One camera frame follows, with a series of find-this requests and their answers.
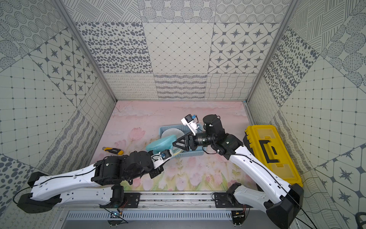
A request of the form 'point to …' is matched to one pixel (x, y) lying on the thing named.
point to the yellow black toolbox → (264, 142)
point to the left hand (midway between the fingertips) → (168, 154)
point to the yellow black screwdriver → (113, 150)
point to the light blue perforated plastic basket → (198, 151)
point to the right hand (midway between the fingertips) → (176, 144)
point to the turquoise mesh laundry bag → (162, 144)
